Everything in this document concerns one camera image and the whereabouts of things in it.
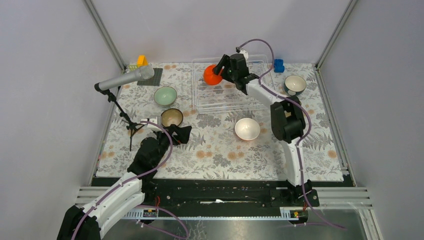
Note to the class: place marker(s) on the blue toy block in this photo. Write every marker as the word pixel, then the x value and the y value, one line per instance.
pixel 278 65

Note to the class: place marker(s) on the silver microphone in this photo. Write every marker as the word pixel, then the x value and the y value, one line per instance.
pixel 142 73

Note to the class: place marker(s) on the white wire dish rack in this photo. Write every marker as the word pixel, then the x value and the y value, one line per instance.
pixel 220 98

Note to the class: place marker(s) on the black patterned bowl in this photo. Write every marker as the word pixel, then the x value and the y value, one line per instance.
pixel 171 116

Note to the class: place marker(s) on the black microphone tripod stand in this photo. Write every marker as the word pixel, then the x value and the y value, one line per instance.
pixel 133 127

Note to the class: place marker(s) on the orange bowl front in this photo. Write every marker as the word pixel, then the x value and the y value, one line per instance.
pixel 247 129

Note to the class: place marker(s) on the orange bowl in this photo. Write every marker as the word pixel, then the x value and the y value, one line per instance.
pixel 210 78
pixel 247 129

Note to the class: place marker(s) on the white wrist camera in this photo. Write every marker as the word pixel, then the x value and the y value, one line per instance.
pixel 242 51
pixel 153 123

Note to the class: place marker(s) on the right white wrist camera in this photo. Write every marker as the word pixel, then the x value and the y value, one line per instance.
pixel 242 51

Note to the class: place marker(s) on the pale green bowl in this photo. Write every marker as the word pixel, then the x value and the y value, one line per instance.
pixel 165 96

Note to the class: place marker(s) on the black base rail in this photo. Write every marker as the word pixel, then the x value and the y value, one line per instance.
pixel 227 198

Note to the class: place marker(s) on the floral table mat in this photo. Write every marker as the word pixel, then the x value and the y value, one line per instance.
pixel 214 151

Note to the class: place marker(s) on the yellow toy block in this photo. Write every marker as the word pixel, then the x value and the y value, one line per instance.
pixel 142 61

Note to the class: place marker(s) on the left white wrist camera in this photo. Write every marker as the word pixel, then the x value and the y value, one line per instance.
pixel 153 123

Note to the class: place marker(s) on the light green toy block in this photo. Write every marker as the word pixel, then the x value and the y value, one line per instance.
pixel 132 67

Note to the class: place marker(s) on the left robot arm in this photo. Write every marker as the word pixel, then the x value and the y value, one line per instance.
pixel 96 218

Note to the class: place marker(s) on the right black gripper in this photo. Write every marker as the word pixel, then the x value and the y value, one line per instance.
pixel 223 62

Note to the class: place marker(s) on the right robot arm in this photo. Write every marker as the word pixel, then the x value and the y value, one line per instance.
pixel 289 120

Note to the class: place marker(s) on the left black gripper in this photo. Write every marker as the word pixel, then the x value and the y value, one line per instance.
pixel 182 134

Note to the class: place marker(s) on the dark blue bowl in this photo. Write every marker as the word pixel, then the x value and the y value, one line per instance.
pixel 294 85

